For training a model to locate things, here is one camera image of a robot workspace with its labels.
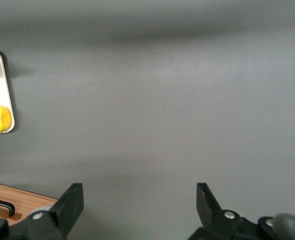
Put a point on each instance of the wooden drawer cabinet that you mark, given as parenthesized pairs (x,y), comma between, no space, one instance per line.
(52,201)

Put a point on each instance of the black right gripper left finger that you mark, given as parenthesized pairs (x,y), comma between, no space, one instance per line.
(67,207)

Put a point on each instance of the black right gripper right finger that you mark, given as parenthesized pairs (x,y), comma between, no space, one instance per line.
(210,215)

